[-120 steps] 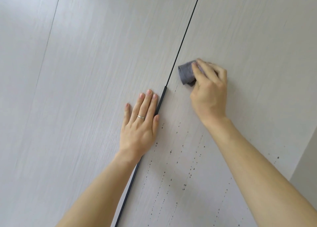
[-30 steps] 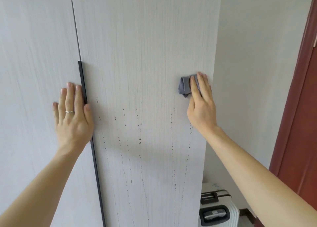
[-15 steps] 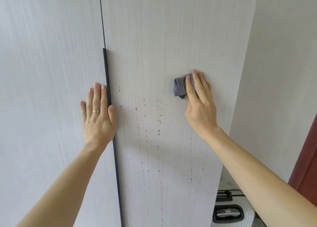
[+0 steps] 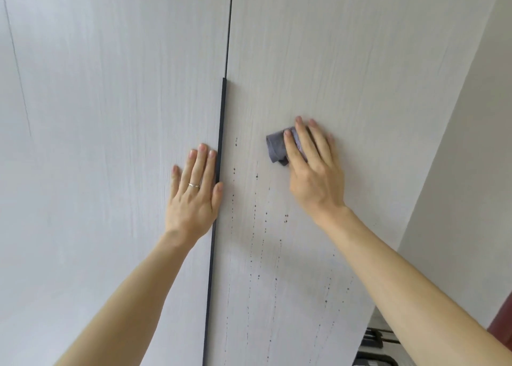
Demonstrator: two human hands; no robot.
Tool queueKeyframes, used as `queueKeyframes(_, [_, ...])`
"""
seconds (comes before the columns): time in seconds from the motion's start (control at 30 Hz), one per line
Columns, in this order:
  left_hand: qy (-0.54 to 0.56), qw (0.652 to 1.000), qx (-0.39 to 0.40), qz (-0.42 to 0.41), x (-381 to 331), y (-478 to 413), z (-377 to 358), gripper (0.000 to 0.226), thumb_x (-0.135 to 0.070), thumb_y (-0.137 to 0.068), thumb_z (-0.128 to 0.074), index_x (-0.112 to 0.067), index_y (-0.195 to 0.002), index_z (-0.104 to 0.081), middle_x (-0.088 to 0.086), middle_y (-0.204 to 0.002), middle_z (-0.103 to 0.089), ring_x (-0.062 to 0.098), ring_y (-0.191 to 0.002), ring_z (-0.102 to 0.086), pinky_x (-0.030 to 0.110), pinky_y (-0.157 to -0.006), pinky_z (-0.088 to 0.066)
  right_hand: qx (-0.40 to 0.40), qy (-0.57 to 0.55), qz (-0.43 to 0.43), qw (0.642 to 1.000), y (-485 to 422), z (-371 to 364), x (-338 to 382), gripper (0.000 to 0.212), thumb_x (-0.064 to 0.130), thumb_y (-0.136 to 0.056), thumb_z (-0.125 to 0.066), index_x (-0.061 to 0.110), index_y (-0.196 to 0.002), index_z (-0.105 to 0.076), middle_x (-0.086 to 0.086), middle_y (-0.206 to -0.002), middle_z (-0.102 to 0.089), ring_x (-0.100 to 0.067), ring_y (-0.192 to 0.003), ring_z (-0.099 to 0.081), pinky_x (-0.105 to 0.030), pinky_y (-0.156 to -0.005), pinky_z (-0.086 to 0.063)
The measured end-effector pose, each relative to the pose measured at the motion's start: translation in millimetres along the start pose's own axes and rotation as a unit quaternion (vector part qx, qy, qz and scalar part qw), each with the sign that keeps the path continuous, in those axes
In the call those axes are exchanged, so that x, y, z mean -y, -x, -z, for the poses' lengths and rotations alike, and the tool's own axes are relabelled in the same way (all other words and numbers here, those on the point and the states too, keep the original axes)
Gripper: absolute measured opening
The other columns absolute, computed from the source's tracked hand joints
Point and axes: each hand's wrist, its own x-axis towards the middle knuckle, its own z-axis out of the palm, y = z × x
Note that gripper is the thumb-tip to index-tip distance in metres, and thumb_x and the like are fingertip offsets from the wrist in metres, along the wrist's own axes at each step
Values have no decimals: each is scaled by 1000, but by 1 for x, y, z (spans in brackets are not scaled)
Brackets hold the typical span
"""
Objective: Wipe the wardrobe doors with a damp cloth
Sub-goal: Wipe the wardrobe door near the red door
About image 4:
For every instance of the person's right forearm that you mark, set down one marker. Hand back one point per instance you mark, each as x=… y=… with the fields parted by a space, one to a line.
x=408 y=293

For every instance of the person's right hand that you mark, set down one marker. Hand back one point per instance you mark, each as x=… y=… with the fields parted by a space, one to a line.
x=318 y=181

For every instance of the person's left hand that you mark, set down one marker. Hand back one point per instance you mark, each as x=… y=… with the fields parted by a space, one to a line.
x=192 y=212

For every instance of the person's left middle finger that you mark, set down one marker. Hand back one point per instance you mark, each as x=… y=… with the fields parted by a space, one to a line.
x=201 y=165

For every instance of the person's left little finger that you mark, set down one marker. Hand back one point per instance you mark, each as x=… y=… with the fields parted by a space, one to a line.
x=175 y=181

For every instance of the grey cleaning cloth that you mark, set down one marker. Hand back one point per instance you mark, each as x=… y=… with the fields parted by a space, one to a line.
x=276 y=146

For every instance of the black gas stove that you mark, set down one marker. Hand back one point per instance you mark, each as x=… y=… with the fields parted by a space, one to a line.
x=376 y=343

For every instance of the dark red object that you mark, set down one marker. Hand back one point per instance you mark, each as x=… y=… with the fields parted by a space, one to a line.
x=502 y=321

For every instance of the person's left thumb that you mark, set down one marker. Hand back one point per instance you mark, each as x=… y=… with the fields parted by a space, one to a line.
x=217 y=197

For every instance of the person's right middle finger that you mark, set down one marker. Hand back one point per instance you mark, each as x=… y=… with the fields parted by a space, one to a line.
x=307 y=140

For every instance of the stained white wardrobe door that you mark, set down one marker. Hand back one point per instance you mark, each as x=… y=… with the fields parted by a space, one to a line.
x=360 y=78

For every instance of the person's right little finger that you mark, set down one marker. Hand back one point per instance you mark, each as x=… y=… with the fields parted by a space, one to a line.
x=333 y=149

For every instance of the person's left forearm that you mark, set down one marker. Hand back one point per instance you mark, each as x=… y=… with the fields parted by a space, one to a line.
x=128 y=309

